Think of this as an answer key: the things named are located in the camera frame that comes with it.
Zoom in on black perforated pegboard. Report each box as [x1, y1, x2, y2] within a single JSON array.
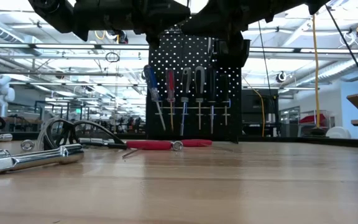
[[144, 29, 244, 144]]

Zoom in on black round hose base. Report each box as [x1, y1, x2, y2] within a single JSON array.
[[309, 126, 326, 138]]

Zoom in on red-handled screwdriver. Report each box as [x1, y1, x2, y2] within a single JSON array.
[[165, 68, 177, 132]]

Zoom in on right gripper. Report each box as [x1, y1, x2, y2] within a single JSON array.
[[181, 0, 260, 40]]

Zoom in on thin yellow cable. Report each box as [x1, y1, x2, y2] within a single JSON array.
[[242, 76, 267, 138]]

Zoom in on long black cable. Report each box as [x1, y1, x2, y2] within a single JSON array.
[[324, 4, 358, 104]]

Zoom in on chrome wire ring rack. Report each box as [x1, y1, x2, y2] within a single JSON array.
[[153, 97, 233, 116]]

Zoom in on blue-handled screwdriver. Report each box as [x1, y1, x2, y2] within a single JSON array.
[[142, 64, 168, 132]]

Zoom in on black safety glasses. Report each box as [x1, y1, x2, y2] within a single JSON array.
[[37, 117, 129, 152]]

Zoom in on black cabinet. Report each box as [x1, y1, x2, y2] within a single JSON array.
[[242, 88, 280, 138]]

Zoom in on black plastic pegboard bin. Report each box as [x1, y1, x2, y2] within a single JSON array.
[[213, 37, 252, 68]]

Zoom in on yellow hanging hose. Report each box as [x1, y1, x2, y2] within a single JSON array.
[[311, 14, 321, 129]]

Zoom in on white round object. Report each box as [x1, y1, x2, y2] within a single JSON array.
[[325, 126, 352, 139]]

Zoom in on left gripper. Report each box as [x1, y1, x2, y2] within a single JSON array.
[[129, 0, 191, 49]]

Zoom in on red object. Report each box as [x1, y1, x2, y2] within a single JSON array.
[[298, 113, 326, 126]]

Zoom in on long chrome deep socket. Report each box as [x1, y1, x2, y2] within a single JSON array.
[[0, 143, 85, 175]]

